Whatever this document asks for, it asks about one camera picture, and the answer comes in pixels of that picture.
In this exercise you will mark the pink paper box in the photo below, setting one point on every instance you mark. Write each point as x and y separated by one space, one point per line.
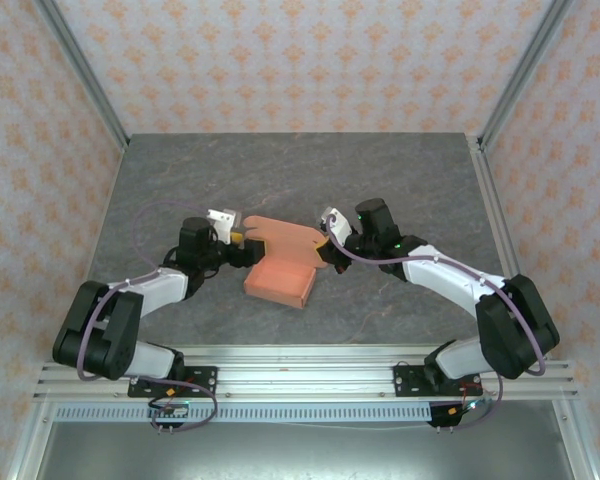
280 275

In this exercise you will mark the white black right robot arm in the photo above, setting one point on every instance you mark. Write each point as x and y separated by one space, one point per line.
440 275

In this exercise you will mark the grey metal sheet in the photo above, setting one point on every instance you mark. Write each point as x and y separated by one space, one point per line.
300 450

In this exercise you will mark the aluminium side rail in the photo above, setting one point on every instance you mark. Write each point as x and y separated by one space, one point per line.
490 185

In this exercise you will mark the aluminium mounting rail beam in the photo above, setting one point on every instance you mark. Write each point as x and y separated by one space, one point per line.
305 380

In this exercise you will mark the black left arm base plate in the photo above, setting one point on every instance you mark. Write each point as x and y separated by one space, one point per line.
205 380

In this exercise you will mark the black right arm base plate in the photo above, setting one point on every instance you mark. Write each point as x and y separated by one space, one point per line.
405 380

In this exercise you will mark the aluminium corner post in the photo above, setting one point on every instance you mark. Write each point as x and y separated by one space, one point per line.
522 70
82 70

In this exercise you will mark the aluminium frame leg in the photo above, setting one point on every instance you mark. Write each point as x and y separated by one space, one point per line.
32 440
575 440

